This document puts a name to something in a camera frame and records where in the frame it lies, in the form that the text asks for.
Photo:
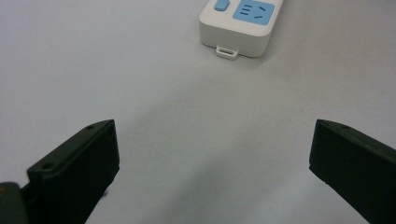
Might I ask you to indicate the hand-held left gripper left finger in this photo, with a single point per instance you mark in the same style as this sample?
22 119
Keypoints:
74 174

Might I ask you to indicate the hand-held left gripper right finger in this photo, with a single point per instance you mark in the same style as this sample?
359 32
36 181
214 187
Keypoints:
358 165

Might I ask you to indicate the white power strip blue sockets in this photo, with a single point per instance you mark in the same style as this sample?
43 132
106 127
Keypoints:
236 34

